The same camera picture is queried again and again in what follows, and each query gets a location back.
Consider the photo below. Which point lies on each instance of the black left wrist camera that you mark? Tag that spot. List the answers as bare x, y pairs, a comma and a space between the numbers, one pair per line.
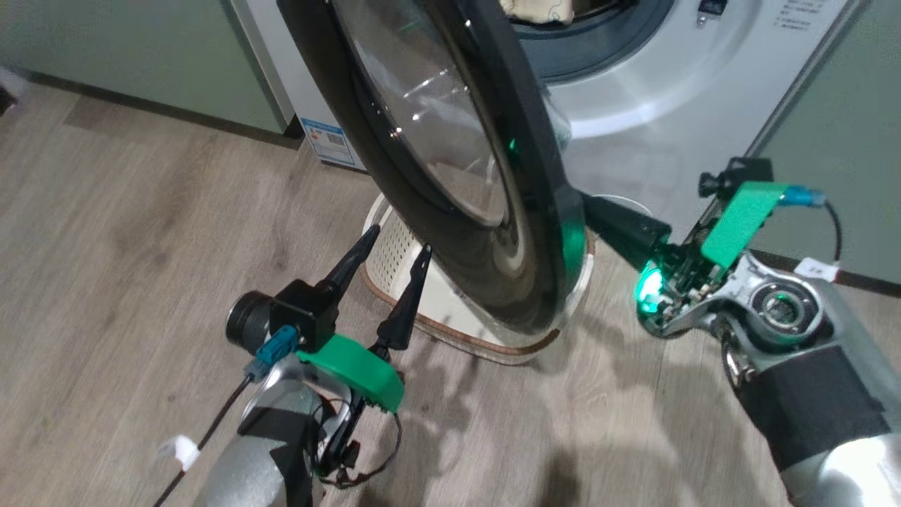
295, 313

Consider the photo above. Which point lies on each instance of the cream perforated basket brown rim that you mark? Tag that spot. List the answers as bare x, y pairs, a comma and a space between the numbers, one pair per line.
394, 253

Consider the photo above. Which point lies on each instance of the white front-load washing machine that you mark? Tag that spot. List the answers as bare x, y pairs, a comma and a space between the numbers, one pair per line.
633, 141

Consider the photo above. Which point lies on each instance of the oval washer filter cover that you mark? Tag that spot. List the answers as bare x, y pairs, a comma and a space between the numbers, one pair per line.
637, 204

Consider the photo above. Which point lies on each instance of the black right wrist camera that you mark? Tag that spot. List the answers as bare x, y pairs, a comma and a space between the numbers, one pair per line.
746, 170

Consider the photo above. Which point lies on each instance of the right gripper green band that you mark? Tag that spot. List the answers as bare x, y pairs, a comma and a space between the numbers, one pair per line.
739, 218

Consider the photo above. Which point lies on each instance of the black round glass washer door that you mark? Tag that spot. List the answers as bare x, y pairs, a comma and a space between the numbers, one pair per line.
549, 211

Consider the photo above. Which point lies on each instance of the black washer door latch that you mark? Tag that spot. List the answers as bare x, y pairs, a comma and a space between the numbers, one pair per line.
712, 8

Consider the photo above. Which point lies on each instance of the blue white energy label sticker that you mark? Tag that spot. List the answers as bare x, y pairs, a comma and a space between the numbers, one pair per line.
329, 141

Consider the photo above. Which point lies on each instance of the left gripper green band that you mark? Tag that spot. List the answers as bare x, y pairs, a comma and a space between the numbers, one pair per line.
359, 370

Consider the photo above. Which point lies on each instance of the white printed text label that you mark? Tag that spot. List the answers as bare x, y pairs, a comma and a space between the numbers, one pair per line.
802, 14

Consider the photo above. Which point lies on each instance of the cream garment with bear print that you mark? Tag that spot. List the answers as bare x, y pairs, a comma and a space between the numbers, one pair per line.
535, 10

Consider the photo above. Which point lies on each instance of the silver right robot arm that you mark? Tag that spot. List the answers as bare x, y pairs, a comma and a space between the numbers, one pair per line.
809, 401

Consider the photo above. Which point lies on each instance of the grey rubber door gasket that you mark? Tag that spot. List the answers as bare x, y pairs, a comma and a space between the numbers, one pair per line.
605, 49

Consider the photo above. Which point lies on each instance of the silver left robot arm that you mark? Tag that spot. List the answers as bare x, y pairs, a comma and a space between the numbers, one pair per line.
239, 472

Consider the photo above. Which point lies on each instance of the pale green cabinet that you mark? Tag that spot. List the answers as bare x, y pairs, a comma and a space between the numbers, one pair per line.
141, 49
845, 141

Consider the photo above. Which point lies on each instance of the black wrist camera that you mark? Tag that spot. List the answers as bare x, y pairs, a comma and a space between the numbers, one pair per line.
746, 170
295, 313

